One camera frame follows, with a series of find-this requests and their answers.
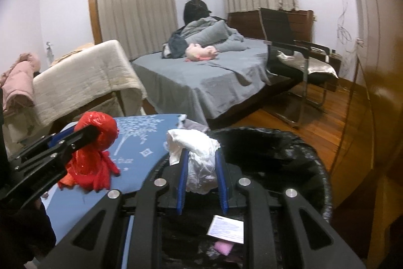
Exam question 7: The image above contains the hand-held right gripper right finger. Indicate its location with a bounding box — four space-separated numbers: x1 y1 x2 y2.
215 149 367 269

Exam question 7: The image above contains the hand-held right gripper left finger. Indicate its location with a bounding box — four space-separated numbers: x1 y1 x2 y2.
53 147 189 269

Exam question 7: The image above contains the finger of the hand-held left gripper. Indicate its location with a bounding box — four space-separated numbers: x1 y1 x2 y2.
9 125 100 172
0 146 82 204

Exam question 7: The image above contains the red plastic bag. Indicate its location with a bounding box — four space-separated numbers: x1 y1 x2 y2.
57 111 122 192

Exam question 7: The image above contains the white tissue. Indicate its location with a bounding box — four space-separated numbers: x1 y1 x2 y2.
165 129 221 195

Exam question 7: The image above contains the black lined trash bin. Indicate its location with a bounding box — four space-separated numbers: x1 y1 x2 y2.
159 126 334 269

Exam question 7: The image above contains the person's left forearm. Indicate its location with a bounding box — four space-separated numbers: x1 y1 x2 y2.
0 198 57 269

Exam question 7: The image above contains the white paper slip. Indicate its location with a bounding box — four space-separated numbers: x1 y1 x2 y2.
206 215 244 245

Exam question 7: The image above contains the pink padded jacket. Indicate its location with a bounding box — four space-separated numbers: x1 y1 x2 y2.
0 52 41 113

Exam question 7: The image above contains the cream quilted blanket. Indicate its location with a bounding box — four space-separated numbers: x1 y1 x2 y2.
6 40 148 143

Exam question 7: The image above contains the pink wrapper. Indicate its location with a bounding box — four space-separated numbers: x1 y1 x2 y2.
214 241 235 257

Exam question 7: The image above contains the grey cloth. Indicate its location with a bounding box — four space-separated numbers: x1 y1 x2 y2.
179 116 210 132

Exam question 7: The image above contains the blue printed tablecloth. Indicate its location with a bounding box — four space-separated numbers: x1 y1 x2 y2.
6 113 188 269

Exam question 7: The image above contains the bed with grey sheet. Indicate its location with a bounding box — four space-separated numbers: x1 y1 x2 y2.
130 37 303 128

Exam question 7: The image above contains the pink plush toy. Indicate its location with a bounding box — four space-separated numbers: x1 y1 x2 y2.
184 43 220 62

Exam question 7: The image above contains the dark clothes pile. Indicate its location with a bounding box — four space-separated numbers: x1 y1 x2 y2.
162 36 189 59

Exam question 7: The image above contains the silver satin cushion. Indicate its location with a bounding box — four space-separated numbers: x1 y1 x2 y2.
277 50 339 79

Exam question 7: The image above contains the wide beige curtain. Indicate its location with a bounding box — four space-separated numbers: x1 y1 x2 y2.
95 0 180 60

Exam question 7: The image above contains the grey duvet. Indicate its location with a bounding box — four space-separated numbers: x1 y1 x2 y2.
172 17 249 52

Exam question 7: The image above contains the wooden nightstand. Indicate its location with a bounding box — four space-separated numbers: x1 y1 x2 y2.
310 47 342 91

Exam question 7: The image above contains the black cantilever chair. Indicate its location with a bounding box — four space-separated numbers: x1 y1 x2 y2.
259 7 339 128

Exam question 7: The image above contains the black coat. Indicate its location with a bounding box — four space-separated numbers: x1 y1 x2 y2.
183 0 211 28

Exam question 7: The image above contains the wooden headboard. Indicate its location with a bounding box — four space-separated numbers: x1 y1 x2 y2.
227 9 315 43

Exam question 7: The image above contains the yellow wooden door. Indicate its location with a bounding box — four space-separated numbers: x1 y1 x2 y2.
330 0 403 269

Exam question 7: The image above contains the wooden window frame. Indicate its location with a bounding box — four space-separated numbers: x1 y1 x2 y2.
86 0 103 46

